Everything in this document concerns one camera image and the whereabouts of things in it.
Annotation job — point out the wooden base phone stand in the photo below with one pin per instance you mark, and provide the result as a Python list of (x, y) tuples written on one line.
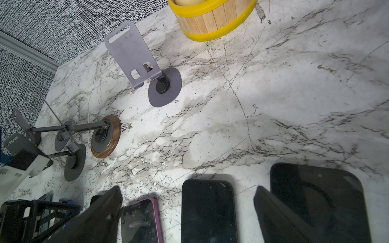
[(105, 137)]

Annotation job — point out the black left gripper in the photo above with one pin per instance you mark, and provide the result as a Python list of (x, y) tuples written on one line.
[(34, 221)]

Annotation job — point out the purple-grey back stand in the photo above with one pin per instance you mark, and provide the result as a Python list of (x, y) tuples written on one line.
[(130, 51)]

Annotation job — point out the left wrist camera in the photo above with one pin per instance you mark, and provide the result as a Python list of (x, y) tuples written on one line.
[(27, 161)]

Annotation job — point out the yellow steamer basket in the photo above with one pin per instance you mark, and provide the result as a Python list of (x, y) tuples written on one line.
[(204, 21)]

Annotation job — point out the dark grey round stand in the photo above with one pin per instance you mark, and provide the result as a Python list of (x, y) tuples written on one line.
[(74, 162)]

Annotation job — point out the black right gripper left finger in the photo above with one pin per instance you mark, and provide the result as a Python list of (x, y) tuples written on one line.
[(98, 224)]

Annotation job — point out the purple-edged black phone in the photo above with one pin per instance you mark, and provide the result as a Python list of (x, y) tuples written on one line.
[(140, 222)]

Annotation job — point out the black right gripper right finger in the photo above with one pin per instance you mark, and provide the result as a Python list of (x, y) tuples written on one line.
[(278, 223)]

